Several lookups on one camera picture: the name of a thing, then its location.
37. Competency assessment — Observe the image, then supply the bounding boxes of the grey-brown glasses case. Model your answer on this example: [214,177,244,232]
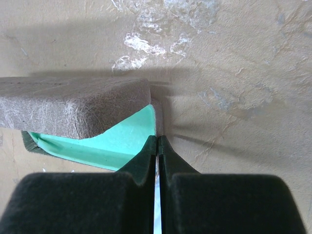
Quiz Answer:
[0,77,163,171]

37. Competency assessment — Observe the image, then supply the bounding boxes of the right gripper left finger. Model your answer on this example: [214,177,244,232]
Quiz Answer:
[4,136,156,234]

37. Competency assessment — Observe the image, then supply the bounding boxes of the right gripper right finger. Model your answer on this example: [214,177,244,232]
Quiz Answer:
[158,136,306,234]

